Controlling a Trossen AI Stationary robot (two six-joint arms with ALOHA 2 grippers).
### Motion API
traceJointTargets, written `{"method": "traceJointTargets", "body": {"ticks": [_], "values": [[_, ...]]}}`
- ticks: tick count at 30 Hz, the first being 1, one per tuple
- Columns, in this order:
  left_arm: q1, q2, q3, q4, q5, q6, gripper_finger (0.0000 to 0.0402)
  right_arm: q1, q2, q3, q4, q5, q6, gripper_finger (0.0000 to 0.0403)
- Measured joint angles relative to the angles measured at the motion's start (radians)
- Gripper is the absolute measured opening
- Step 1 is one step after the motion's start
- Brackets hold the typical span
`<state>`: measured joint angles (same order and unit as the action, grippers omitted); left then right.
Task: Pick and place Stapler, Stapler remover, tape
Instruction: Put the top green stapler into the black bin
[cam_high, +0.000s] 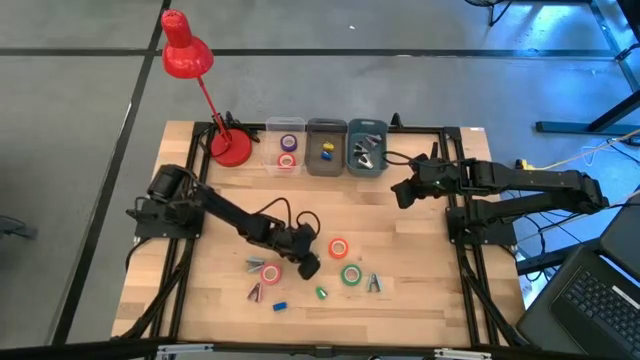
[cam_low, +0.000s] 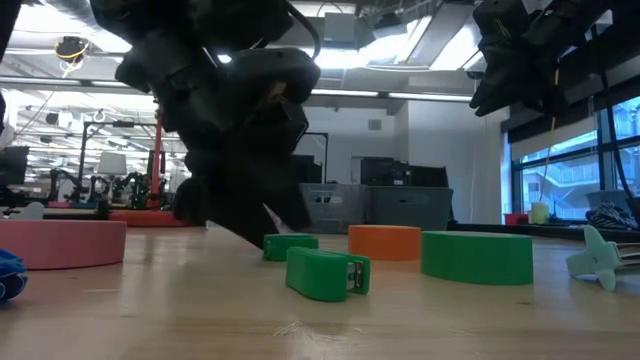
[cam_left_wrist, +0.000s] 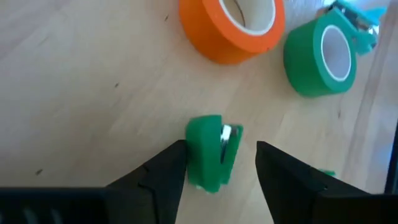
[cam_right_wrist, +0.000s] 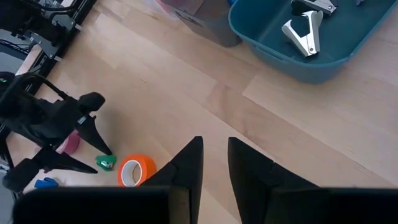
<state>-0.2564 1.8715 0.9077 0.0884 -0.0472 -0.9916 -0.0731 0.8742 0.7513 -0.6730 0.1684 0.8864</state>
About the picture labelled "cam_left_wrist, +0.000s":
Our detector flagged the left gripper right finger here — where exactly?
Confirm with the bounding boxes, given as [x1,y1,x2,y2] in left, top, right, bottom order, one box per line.
[256,141,327,224]

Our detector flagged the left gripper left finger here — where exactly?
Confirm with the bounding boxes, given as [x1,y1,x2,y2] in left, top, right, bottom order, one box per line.
[107,139,188,224]

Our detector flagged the green tape roll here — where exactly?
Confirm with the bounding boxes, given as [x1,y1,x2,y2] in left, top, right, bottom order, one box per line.
[283,14,358,98]

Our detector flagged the orange tape roll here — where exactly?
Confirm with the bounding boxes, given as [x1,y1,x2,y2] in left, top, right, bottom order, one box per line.
[178,0,287,65]

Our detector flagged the teal staple remover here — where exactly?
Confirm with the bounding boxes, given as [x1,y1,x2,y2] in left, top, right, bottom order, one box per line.
[316,0,388,57]

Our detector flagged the black rig crossbar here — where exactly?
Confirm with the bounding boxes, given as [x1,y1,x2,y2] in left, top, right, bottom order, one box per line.
[384,119,398,194]

